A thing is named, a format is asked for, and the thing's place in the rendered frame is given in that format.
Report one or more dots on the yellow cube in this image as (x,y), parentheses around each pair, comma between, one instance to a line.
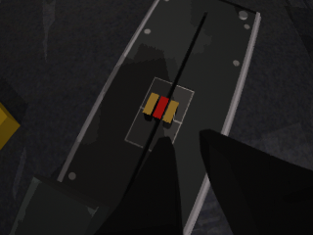
(8,125)

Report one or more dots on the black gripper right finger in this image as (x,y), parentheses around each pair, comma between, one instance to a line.
(259,194)

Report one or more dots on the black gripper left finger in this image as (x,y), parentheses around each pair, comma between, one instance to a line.
(153,205)

